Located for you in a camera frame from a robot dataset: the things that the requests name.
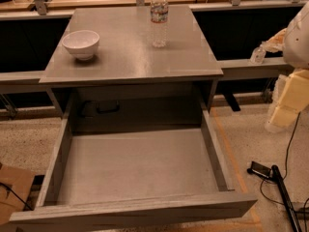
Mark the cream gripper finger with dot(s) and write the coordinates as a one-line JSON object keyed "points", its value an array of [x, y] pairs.
{"points": [[275, 43], [290, 96]]}

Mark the clear plastic water bottle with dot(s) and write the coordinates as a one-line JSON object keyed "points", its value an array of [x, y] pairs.
{"points": [[159, 19]]}

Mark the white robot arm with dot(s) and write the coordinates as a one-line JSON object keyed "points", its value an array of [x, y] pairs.
{"points": [[296, 42]]}

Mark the clear soap dispenser bottle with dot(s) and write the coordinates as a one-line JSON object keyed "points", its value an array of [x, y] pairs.
{"points": [[258, 55]]}

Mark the grey cabinet with top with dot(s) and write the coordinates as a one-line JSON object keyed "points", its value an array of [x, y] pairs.
{"points": [[158, 88]]}

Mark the open grey top drawer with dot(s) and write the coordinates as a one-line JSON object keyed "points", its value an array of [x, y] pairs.
{"points": [[129, 179]]}

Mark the black small device on floor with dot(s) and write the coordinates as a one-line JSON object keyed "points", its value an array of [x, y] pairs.
{"points": [[259, 170]]}

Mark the white ceramic bowl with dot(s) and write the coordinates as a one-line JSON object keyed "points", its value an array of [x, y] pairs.
{"points": [[82, 44]]}

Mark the brown cardboard box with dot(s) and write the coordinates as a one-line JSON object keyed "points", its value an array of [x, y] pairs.
{"points": [[14, 190]]}

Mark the grey metal rail shelf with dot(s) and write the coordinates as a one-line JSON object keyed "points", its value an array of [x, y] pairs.
{"points": [[240, 69]]}

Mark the black drawer handle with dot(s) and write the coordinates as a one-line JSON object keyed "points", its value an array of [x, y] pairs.
{"points": [[89, 109]]}

